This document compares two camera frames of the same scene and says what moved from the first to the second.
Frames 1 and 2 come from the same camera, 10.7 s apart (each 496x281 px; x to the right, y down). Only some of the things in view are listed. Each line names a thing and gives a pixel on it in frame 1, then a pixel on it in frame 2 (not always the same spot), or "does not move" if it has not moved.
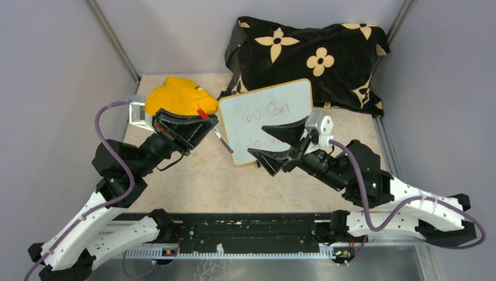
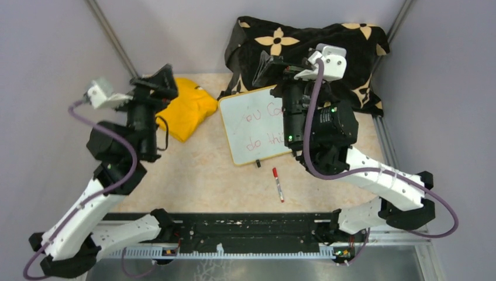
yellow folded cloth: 180,94 does not move
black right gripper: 272,161 → 273,68
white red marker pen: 223,140 → 277,181
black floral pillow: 338,60 does not move
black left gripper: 191,137 → 164,84
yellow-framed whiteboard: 243,115 does not move
